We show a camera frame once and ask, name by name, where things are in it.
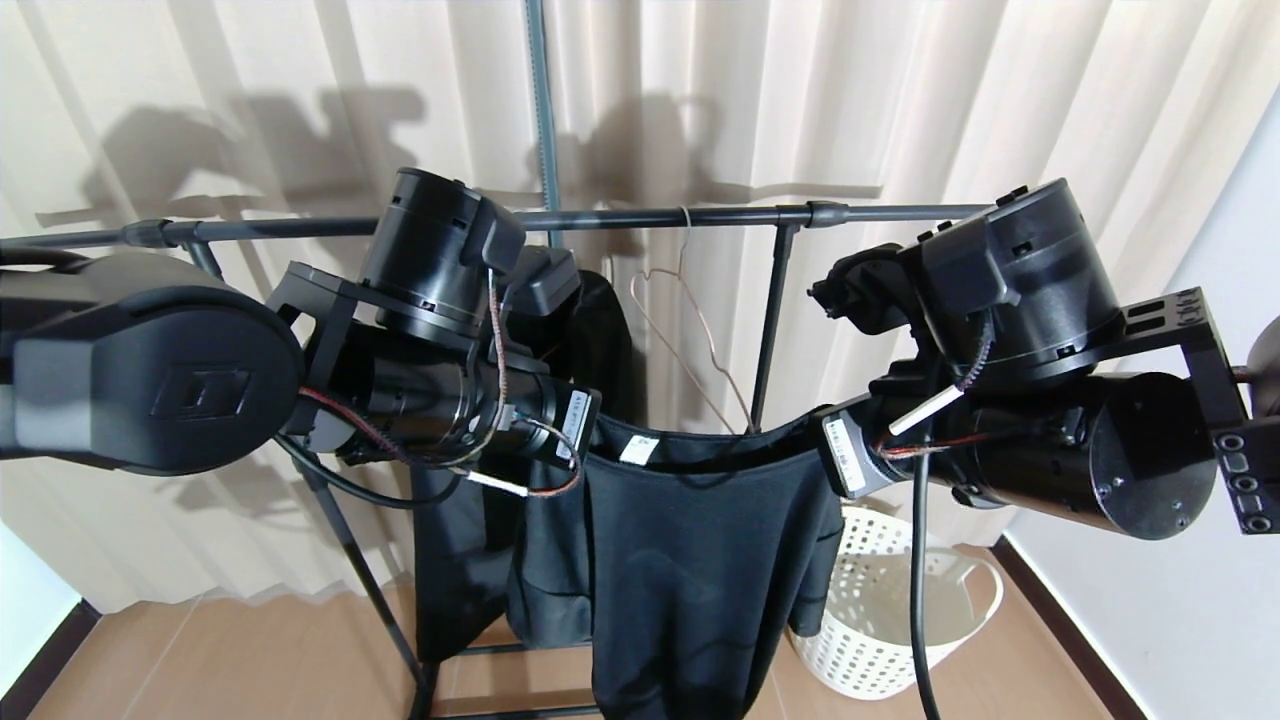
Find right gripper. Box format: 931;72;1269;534
820;372;1218;541

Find white curtain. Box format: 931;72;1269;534
0;0;1280;611

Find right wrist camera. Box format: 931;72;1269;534
808;243;926;336

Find black clothes rack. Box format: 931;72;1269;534
0;203;991;720

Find pink clothes hanger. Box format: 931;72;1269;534
630;207;753;436

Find black shorts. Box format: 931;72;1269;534
412;270;636;666

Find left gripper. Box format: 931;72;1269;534
330;335;603;473

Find black garment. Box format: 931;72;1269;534
505;410;846;720

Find white laundry basket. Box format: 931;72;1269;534
785;505;1004;701

